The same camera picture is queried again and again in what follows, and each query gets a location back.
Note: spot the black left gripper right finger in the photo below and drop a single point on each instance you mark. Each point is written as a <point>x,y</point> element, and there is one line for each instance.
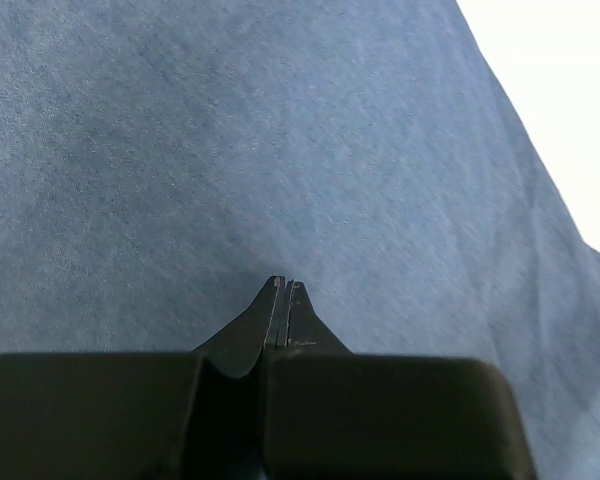
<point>329,413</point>

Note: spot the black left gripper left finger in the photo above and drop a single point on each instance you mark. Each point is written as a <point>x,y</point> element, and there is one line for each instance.
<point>133,415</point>

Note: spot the blue fabric pillowcase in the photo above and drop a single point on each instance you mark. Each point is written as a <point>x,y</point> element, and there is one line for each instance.
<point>159,160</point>

